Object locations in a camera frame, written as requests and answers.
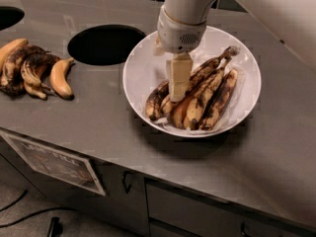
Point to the yellow banana far left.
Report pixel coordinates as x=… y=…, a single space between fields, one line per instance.
x=6 y=49

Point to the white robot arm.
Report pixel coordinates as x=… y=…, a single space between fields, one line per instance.
x=182 y=23

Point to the black cabinet handle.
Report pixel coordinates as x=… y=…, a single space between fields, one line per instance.
x=126 y=182

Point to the dark leftmost bowl banana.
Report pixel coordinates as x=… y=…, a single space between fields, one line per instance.
x=154 y=101

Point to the spotted banana with long stem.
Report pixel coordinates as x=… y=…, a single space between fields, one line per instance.
x=198 y=76

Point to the dark curved banana on counter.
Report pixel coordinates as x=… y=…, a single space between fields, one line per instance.
x=32 y=69

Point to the black object on floor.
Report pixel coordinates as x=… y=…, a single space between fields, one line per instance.
x=55 y=228

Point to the grey cabinet drawer front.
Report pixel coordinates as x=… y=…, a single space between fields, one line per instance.
x=190 y=214

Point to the spotted middle bowl banana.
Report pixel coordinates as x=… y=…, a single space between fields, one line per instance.
x=202 y=96

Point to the dark bowl banana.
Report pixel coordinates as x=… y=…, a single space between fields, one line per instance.
x=154 y=101
x=220 y=101

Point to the framed landfill sign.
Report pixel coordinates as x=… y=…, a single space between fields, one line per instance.
x=56 y=163

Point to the dark rightmost bowl banana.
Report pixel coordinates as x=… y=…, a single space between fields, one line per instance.
x=220 y=101

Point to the yellow hidden bowl banana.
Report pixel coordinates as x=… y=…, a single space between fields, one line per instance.
x=179 y=112

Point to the yellow banana on counter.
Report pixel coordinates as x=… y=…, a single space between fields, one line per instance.
x=58 y=79

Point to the blackened banana on counter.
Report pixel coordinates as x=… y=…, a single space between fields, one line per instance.
x=11 y=81

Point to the white round bowl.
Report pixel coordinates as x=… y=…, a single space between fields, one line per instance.
x=143 y=72

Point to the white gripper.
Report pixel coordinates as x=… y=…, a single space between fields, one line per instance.
x=179 y=35

